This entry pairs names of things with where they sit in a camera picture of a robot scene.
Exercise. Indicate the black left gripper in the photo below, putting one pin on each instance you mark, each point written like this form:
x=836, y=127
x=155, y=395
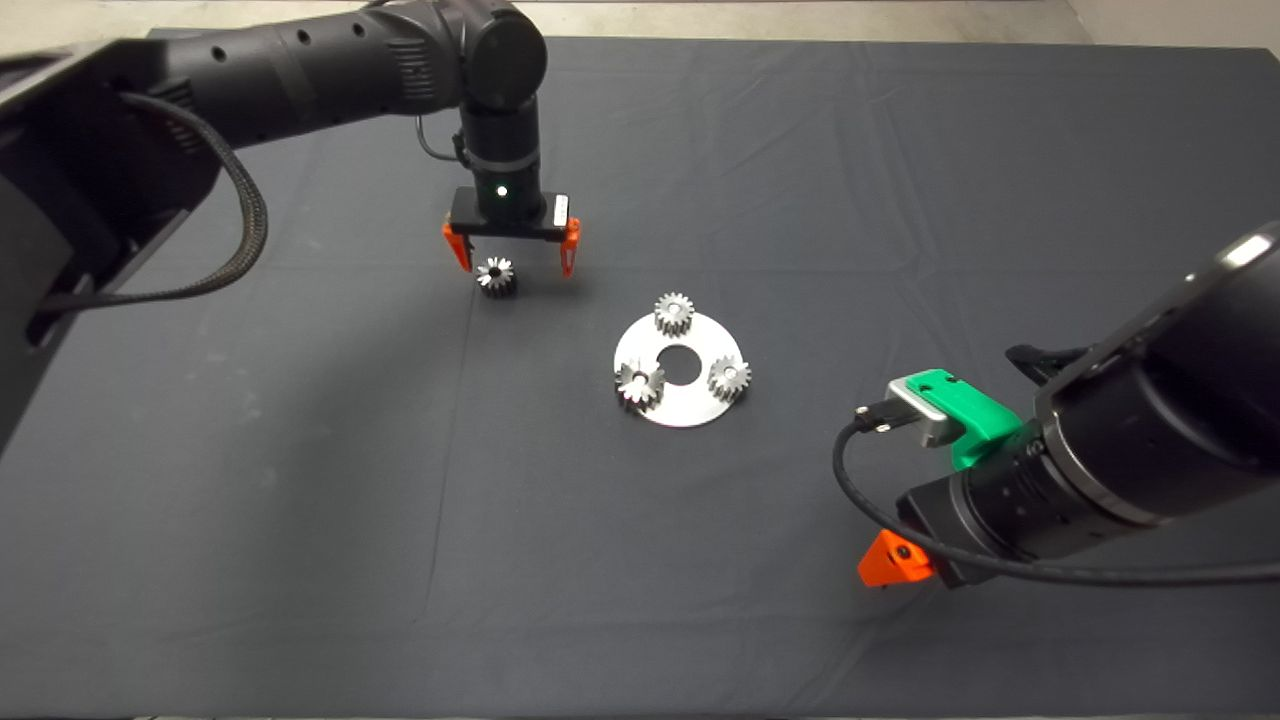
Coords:
x=505, y=205

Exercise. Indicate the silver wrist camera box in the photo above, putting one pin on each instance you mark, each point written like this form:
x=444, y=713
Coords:
x=920, y=412

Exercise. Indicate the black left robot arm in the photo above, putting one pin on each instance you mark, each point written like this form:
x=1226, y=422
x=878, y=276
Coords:
x=300, y=70

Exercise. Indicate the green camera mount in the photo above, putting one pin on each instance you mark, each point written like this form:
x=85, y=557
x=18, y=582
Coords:
x=980, y=420

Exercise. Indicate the round metal plate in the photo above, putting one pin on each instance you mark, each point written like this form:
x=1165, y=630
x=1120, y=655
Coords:
x=690, y=405

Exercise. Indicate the dark grey table cloth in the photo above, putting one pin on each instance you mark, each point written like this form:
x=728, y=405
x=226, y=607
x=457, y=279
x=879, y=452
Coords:
x=300, y=500

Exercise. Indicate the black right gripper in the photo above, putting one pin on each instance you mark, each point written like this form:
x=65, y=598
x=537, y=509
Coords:
x=1000, y=510

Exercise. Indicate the small steel gear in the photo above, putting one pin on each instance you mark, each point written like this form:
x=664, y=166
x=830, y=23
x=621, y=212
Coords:
x=675, y=313
x=730, y=378
x=495, y=275

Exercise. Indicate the larger steel gear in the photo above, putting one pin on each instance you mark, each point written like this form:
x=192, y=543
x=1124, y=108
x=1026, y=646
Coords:
x=640, y=386

